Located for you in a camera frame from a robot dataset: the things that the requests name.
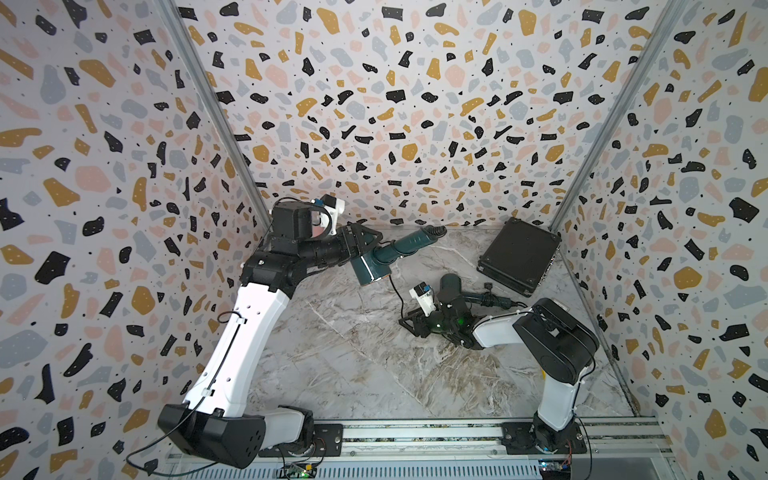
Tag green circuit board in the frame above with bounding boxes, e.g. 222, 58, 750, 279
279, 462, 317, 480

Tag black cord of dryer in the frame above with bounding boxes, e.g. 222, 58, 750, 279
386, 272, 421, 331

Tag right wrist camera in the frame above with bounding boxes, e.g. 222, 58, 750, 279
409, 282, 436, 316

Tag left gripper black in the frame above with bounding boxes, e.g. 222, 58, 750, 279
300, 223, 384, 271

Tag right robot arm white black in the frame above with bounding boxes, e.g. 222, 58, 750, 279
398, 274, 599, 454

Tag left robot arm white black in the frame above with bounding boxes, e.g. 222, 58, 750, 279
158, 223, 383, 468

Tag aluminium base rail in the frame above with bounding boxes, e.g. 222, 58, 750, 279
167, 417, 684, 479

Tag black case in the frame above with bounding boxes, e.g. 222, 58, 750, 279
477, 218, 561, 297

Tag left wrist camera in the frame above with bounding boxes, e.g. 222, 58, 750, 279
271, 194, 346, 241

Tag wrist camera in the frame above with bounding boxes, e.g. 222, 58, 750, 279
409, 282, 436, 316
271, 194, 346, 241

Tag green hair dryer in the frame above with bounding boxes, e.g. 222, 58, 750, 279
350, 225, 447, 286
462, 289, 528, 310

